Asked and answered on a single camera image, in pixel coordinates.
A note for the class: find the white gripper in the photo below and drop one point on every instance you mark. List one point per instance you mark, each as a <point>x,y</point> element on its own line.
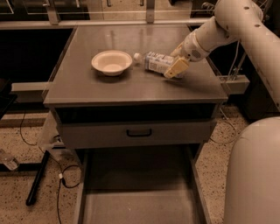
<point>192,48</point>

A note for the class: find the clear plastic water bottle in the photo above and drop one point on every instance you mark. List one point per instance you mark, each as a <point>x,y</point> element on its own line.
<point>154,61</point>

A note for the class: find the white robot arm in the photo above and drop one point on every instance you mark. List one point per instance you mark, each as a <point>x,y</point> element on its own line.
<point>253,174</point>

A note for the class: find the grey drawer cabinet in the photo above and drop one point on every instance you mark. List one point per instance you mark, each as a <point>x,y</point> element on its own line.
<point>81,94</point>

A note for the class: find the open grey middle drawer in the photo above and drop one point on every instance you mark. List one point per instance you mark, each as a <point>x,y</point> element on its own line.
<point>140,185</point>

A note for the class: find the white paper bowl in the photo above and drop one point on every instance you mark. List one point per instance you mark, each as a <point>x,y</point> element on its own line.
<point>112,62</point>

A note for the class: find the black object at left edge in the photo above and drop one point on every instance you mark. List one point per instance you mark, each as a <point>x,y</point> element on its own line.
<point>6,96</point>

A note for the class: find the clear plastic floor object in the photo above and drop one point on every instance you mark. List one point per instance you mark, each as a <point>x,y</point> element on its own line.
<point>8,160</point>

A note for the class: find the black metal floor bar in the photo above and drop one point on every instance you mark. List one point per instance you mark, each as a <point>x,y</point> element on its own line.
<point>31,199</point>

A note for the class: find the grey upper drawer black handle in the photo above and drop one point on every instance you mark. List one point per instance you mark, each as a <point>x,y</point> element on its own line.
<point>126,134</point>

